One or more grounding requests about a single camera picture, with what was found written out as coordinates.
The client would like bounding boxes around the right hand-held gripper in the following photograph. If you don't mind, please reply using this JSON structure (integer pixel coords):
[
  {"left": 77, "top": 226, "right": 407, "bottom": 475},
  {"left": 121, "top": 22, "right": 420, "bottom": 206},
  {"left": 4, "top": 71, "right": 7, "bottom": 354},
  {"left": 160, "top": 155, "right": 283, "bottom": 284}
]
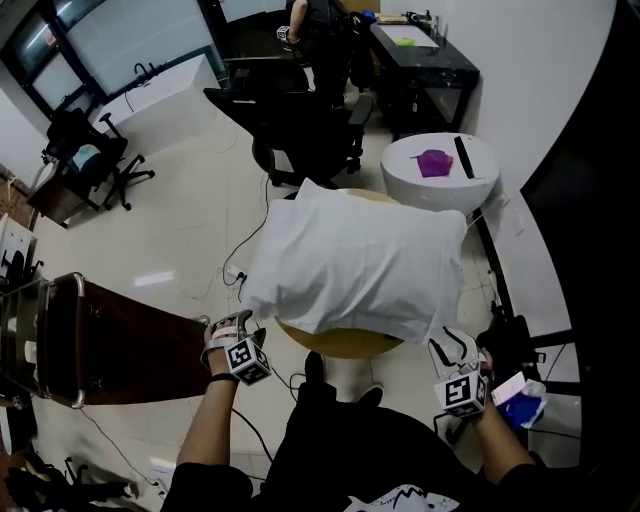
[{"left": 427, "top": 326, "right": 494, "bottom": 420}]

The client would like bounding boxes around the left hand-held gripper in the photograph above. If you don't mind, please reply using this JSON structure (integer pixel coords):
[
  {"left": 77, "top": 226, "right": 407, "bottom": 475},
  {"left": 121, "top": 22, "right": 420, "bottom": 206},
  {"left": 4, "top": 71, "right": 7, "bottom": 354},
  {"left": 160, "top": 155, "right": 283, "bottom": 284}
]
[{"left": 201, "top": 309, "right": 274, "bottom": 387}]

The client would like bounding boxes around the white cloth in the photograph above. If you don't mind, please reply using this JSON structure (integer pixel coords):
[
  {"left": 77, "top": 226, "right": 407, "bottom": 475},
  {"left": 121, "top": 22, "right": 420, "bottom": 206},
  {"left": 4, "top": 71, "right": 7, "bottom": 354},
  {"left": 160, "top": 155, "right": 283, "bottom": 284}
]
[{"left": 239, "top": 192, "right": 469, "bottom": 347}]

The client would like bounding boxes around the white pillow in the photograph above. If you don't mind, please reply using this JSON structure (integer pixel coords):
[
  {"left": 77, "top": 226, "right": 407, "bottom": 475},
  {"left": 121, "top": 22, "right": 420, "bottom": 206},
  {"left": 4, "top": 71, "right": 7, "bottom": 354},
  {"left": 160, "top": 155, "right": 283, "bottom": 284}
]
[{"left": 248, "top": 177, "right": 469, "bottom": 334}]

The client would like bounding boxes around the person's left forearm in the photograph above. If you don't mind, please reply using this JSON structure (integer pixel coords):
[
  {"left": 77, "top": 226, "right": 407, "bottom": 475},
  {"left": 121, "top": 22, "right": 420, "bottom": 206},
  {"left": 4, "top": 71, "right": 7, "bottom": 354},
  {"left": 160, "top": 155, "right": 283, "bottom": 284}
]
[{"left": 176, "top": 367, "right": 240, "bottom": 469}]

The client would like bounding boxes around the person's right forearm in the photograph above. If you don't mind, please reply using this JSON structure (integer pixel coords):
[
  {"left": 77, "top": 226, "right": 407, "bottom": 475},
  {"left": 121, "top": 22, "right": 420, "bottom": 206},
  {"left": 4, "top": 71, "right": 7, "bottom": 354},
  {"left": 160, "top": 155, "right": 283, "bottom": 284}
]
[{"left": 472, "top": 399, "right": 539, "bottom": 486}]

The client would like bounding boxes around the person's left hand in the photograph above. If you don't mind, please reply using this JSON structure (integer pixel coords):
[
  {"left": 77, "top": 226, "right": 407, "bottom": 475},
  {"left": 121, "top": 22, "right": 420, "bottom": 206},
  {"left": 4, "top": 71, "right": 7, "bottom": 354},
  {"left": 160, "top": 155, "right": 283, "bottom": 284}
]
[{"left": 202, "top": 322, "right": 236, "bottom": 374}]

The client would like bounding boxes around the person's right hand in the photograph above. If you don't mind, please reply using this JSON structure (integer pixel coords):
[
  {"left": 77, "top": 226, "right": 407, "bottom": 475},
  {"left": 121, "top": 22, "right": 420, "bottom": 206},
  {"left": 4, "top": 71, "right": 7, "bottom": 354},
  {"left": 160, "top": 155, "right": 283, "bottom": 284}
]
[{"left": 477, "top": 348, "right": 497, "bottom": 401}]

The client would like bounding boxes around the black floor stand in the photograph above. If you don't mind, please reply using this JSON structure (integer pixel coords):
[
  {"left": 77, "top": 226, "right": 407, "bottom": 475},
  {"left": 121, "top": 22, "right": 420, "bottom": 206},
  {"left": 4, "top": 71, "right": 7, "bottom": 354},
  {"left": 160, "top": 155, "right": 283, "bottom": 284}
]
[{"left": 474, "top": 313, "right": 547, "bottom": 384}]

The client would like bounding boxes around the person's black shoe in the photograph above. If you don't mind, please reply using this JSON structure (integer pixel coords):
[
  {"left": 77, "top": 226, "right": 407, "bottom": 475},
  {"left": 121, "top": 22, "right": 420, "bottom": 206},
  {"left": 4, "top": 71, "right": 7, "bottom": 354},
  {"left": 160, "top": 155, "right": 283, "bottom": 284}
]
[
  {"left": 355, "top": 382, "right": 386, "bottom": 409},
  {"left": 303, "top": 349, "right": 327, "bottom": 389}
]

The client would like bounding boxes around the white pink box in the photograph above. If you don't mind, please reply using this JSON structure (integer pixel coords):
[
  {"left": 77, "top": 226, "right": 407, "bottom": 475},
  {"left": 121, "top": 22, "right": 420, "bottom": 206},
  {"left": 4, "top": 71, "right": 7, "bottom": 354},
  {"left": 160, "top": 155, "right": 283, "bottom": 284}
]
[{"left": 490, "top": 370, "right": 528, "bottom": 407}]

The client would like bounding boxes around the round yellow wooden table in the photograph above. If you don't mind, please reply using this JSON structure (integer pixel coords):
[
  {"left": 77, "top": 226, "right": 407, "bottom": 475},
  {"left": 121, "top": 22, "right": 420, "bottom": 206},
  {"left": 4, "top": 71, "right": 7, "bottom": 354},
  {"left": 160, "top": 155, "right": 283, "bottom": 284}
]
[{"left": 276, "top": 187, "right": 407, "bottom": 360}]

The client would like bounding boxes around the blue plastic packet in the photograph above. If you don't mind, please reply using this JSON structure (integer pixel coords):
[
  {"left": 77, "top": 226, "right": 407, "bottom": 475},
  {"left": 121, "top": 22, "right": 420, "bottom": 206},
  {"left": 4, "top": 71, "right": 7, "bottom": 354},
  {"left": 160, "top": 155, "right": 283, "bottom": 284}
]
[{"left": 499, "top": 378, "right": 550, "bottom": 430}]

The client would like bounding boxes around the dark brown glossy cabinet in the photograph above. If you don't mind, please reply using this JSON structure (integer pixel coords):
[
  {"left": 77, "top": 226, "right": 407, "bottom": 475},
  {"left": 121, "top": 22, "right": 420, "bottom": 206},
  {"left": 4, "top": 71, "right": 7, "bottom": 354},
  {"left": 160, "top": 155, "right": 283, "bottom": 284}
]
[{"left": 0, "top": 271, "right": 217, "bottom": 410}]

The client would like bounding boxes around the round white side table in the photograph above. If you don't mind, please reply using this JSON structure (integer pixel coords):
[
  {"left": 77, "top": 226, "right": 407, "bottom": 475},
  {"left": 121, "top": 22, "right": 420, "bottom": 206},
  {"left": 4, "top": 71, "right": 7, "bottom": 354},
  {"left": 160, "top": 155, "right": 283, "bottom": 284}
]
[{"left": 380, "top": 131, "right": 502, "bottom": 217}]

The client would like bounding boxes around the person's black clothed body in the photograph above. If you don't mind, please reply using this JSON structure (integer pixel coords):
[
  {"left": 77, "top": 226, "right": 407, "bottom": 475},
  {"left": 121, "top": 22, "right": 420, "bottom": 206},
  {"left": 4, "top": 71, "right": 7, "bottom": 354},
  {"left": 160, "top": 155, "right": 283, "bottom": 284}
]
[{"left": 168, "top": 380, "right": 640, "bottom": 512}]

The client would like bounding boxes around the purple crumpled bag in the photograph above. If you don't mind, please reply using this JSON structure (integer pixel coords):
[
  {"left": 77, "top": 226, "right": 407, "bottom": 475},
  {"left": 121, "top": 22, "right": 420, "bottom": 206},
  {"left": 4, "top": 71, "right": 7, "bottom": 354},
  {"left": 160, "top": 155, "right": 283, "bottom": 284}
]
[{"left": 409, "top": 147, "right": 455, "bottom": 180}]

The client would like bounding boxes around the long black bar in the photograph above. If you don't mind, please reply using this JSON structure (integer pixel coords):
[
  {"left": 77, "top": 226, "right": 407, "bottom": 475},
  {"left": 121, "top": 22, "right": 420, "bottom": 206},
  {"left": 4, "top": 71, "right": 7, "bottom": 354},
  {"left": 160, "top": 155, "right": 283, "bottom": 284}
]
[{"left": 453, "top": 135, "right": 477, "bottom": 180}]

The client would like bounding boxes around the large black office chair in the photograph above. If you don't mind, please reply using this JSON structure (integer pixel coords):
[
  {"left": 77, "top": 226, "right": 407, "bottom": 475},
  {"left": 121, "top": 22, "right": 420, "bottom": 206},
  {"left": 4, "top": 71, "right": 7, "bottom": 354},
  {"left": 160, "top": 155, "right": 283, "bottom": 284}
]
[{"left": 203, "top": 86, "right": 375, "bottom": 190}]

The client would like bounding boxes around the black swivel chair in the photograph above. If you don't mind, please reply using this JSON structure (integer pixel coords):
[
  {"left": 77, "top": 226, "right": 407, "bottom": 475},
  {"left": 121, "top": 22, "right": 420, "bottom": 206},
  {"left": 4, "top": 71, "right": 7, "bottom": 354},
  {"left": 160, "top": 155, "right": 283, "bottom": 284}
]
[{"left": 42, "top": 106, "right": 157, "bottom": 213}]

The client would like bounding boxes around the blue cushion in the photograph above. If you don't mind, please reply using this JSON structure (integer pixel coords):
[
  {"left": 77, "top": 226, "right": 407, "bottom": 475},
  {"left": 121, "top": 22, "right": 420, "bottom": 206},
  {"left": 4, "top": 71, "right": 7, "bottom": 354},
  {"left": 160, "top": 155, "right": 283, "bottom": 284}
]
[{"left": 71, "top": 144, "right": 103, "bottom": 173}]

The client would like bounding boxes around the small brown wooden desk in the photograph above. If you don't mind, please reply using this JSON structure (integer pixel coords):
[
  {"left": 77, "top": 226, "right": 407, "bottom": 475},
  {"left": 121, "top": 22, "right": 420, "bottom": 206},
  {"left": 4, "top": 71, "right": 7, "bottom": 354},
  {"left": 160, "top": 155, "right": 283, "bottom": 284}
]
[{"left": 25, "top": 158, "right": 97, "bottom": 230}]

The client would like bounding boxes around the white long desk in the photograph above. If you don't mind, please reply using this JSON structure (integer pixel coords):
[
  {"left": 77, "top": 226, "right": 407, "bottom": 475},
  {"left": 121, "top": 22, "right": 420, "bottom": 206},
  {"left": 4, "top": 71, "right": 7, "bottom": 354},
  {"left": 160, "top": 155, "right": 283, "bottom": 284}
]
[{"left": 88, "top": 52, "right": 222, "bottom": 132}]

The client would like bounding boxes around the black marbled desk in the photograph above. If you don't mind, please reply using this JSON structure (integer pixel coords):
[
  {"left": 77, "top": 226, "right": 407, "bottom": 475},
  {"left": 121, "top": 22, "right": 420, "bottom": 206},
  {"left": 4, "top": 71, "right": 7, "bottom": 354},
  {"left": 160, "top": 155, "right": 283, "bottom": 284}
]
[{"left": 368, "top": 20, "right": 482, "bottom": 142}]

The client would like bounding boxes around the white mat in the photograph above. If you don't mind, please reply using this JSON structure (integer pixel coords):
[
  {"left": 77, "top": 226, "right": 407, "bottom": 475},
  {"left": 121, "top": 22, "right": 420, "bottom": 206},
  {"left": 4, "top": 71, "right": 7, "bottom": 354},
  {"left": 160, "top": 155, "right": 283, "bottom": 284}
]
[{"left": 378, "top": 21, "right": 442, "bottom": 50}]

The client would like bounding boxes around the black floor cable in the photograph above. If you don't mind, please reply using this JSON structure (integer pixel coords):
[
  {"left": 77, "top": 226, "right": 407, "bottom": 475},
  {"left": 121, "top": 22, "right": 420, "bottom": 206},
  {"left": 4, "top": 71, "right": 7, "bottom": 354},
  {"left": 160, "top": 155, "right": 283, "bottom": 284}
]
[{"left": 221, "top": 172, "right": 274, "bottom": 301}]

